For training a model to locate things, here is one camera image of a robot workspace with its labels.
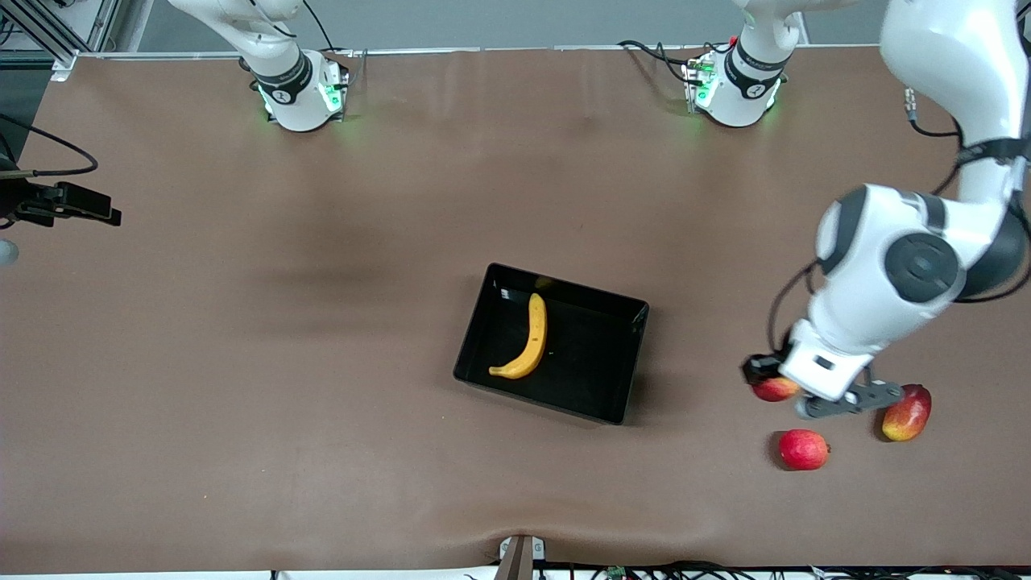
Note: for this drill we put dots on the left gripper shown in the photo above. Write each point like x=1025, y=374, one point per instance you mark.
x=760, y=368

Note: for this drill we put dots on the red apple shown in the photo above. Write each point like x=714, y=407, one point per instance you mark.
x=803, y=449
x=775, y=390

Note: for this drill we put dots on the black plastic box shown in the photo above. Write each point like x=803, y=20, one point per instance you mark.
x=596, y=362

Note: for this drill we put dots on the yellow banana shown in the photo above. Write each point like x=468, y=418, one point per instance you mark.
x=533, y=338

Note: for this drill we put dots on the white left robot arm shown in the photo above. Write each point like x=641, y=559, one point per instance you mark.
x=926, y=266

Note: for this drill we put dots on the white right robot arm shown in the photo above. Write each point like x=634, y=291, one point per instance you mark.
x=294, y=101

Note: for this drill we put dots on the red yellow mango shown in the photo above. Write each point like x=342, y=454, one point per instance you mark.
x=907, y=412

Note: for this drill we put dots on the small green circuit board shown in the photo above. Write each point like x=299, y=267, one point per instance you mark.
x=617, y=573

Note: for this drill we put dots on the table cover mat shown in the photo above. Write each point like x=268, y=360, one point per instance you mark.
x=515, y=185

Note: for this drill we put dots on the aluminium profile frame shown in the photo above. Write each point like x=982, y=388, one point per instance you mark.
x=48, y=36

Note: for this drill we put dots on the grey metal bracket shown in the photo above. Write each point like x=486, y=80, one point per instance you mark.
x=538, y=549

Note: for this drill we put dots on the brown wooden post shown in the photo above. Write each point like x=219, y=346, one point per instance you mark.
x=515, y=564

